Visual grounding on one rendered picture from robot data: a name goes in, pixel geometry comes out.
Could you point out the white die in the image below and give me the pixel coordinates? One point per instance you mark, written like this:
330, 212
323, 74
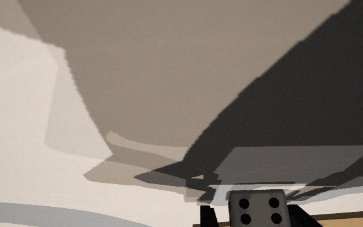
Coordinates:
258, 208

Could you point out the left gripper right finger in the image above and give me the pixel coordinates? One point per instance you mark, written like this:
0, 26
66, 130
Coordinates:
300, 218

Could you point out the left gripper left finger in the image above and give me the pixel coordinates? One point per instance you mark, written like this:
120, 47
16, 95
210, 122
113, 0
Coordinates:
208, 217

